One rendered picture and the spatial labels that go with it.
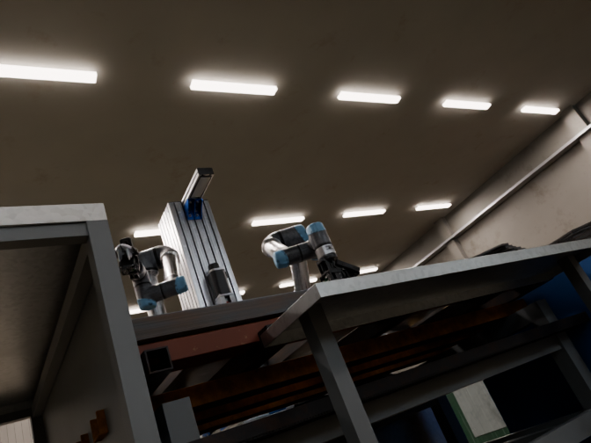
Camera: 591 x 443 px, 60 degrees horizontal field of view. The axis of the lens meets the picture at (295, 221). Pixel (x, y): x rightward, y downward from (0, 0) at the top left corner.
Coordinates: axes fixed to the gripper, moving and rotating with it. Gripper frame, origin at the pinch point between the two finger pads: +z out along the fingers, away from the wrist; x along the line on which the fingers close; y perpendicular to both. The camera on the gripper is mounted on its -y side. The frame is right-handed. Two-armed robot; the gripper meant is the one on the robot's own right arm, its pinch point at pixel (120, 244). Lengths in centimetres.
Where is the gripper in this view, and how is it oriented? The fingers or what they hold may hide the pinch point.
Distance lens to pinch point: 211.4
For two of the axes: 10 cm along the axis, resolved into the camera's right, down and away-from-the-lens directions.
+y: 2.2, 8.7, -4.4
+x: -9.7, 1.9, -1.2
